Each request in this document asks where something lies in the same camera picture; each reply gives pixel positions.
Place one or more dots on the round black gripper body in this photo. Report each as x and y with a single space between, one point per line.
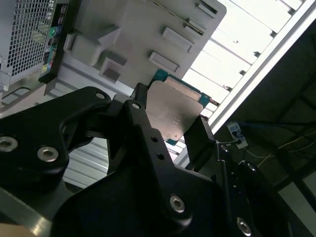
111 209

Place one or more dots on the silver CPU green board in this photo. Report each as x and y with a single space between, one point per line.
170 111

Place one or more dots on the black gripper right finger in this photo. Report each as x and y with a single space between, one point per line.
200 148

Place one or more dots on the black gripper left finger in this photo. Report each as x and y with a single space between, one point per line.
37 128

